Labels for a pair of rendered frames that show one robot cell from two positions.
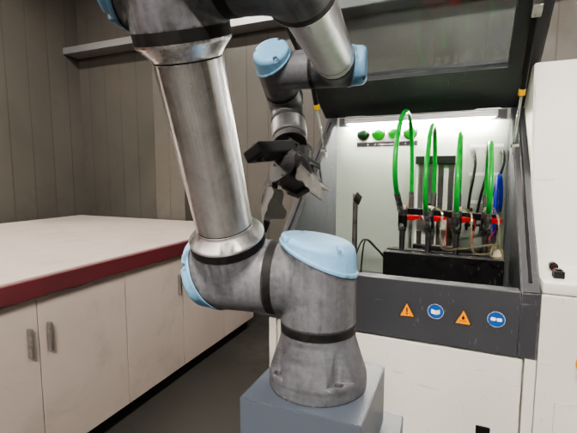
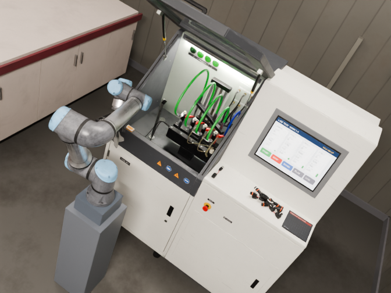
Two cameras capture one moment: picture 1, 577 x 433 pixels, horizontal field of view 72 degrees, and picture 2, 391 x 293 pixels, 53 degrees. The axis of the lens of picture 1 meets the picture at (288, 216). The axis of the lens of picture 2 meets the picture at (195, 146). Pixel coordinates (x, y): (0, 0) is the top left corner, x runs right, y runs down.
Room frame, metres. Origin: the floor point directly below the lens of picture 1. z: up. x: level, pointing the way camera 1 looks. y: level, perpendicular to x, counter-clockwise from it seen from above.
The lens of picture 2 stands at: (-0.77, -0.20, 2.58)
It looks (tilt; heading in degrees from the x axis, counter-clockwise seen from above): 40 degrees down; 351
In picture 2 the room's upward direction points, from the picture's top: 24 degrees clockwise
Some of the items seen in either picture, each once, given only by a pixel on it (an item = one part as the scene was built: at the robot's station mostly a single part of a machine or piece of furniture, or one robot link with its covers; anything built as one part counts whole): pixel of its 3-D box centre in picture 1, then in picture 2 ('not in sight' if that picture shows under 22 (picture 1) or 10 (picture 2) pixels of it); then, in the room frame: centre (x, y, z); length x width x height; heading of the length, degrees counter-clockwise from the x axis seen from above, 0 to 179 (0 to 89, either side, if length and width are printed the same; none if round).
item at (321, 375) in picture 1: (318, 350); (101, 189); (0.60, -0.05, 0.95); 0.15 x 0.15 x 0.10
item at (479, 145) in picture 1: (485, 179); (238, 105); (1.41, -0.69, 1.20); 0.13 x 0.03 x 0.31; 66
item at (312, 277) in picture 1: (313, 276); (103, 174); (0.60, -0.04, 1.07); 0.13 x 0.12 x 0.14; 75
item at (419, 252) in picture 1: (440, 276); (190, 145); (1.22, -0.48, 0.91); 0.34 x 0.10 x 0.15; 66
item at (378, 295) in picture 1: (386, 304); (154, 156); (1.05, -0.27, 0.87); 0.62 x 0.04 x 0.16; 66
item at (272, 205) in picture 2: not in sight; (267, 201); (0.83, -0.98, 1.01); 0.23 x 0.11 x 0.06; 66
